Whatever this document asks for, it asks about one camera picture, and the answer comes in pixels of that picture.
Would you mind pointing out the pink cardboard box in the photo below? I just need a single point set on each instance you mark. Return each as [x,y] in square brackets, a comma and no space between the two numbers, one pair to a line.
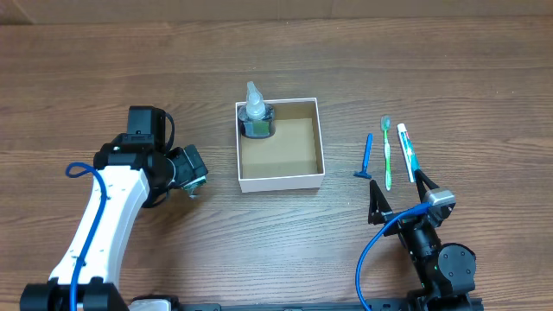
[290,159]

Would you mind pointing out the green toothbrush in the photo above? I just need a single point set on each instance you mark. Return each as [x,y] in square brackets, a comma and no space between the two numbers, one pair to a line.
[385,126]

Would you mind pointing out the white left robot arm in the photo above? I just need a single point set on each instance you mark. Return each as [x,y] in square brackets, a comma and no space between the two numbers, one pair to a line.
[136,170]

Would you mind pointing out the blue disposable razor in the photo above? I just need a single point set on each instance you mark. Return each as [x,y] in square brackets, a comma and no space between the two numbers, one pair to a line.
[363,173]

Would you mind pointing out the white teal toothpaste tube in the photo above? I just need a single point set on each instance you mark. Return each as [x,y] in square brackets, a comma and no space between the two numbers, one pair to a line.
[411,161]

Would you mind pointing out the purple foam soap pump bottle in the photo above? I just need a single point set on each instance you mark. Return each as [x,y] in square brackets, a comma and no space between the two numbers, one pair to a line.
[256,118]

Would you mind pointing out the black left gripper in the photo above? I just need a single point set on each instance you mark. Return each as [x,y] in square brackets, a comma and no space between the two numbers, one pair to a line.
[190,165]

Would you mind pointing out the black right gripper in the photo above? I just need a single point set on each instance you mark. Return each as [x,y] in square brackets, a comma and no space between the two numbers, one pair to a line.
[400,218]

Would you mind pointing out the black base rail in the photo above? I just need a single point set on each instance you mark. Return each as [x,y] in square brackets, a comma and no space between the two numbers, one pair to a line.
[328,306]

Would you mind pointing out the green white soap bar box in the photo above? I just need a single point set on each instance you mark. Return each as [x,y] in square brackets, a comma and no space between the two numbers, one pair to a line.
[192,186]

